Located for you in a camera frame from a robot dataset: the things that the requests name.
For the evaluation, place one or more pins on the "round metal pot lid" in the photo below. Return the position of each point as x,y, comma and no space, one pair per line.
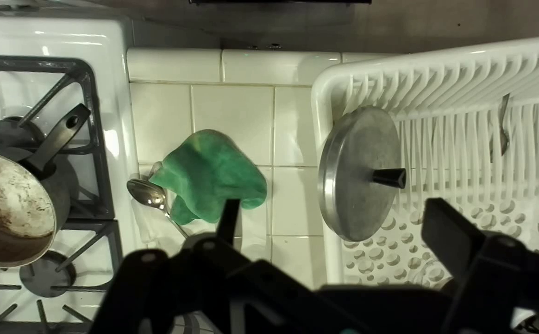
355,178

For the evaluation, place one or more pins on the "black stove burner cap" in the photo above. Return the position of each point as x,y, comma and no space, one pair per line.
47,273

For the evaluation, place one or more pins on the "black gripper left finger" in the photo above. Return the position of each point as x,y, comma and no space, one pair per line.
177,289

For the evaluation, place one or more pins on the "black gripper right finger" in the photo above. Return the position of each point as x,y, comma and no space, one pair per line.
511,284

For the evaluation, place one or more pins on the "black stove grate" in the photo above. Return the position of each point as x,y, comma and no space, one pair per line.
34,63

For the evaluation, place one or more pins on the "white gas stove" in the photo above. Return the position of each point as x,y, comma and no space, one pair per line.
53,37

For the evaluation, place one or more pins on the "metal spoon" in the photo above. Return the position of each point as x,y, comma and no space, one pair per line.
149,193

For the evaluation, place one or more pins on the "white plastic dish rack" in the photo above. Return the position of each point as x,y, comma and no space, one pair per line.
455,80

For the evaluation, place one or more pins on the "green cloth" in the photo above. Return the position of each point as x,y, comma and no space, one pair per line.
214,172

